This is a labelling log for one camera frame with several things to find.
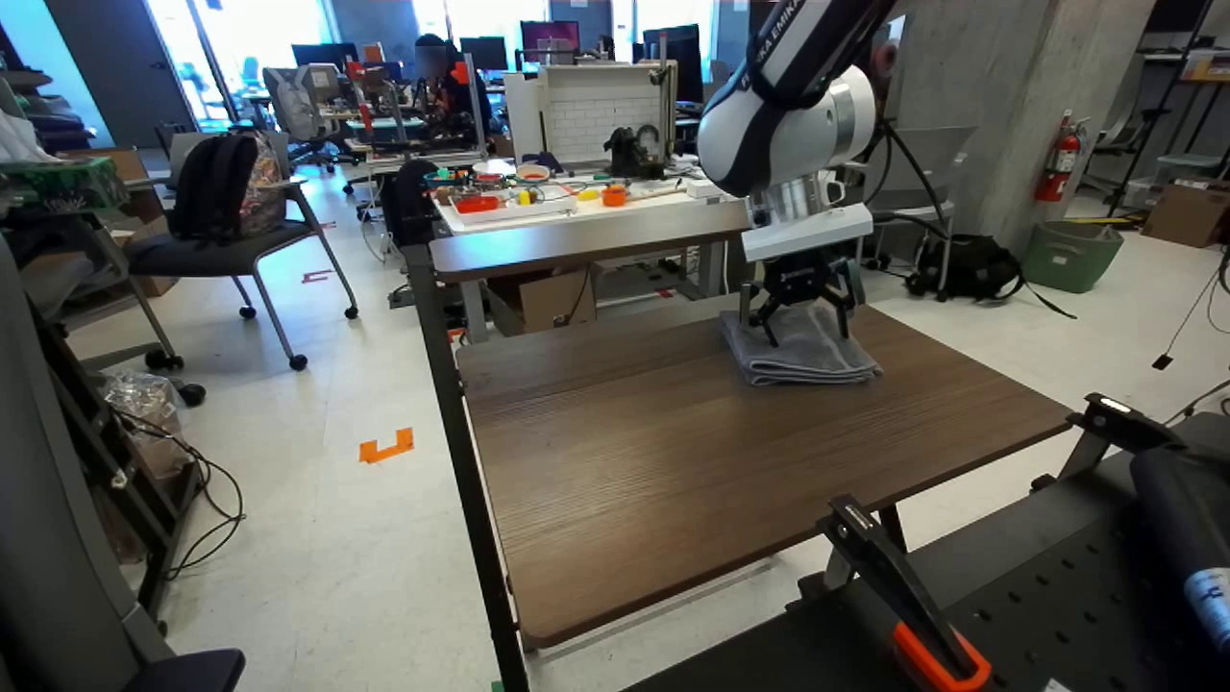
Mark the white table with clutter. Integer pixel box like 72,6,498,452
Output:
426,188,757,342

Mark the white tabletop board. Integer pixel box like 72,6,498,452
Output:
432,169,740,237

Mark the grey office chair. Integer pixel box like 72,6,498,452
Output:
0,235,250,692

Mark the black metal rack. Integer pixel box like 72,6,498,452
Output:
0,151,214,617

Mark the white perforated panel box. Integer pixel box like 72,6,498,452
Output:
502,57,685,169

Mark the grey towel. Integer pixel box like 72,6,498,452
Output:
717,299,889,393

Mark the red fire extinguisher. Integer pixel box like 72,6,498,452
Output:
1029,111,1088,207

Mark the clear plastic bag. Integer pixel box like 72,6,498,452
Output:
95,367,184,442

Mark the large cardboard box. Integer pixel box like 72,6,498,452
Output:
1141,178,1230,248

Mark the green plastic bin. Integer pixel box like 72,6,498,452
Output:
1020,220,1130,297

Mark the black table frame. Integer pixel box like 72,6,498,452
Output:
401,237,535,692

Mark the black chair with metal legs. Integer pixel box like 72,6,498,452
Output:
127,131,360,376

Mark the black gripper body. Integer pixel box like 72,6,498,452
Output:
757,247,861,320

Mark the black tangled device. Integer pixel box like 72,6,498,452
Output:
602,124,667,181

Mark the seated person orange shirt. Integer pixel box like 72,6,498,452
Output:
415,29,482,144

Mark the black bag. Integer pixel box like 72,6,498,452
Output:
904,231,1029,307

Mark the grey plastic chair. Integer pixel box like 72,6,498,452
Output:
854,124,979,299

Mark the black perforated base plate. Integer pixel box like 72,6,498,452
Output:
626,445,1230,692

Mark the monitor with purple screen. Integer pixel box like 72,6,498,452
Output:
517,20,589,66

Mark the dark backpack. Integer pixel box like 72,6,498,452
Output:
170,131,289,247

